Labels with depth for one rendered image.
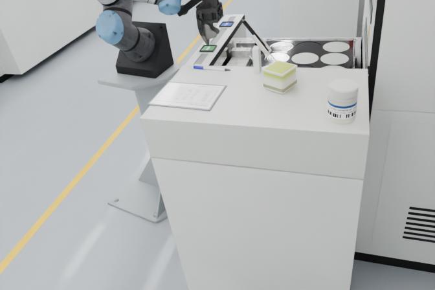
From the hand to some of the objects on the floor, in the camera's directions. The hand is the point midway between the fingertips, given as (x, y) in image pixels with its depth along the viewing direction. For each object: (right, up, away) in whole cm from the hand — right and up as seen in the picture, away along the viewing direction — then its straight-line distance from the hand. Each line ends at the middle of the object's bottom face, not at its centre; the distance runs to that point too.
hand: (206, 41), depth 145 cm
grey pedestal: (-27, -72, +78) cm, 110 cm away
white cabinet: (+37, -84, +46) cm, 103 cm away
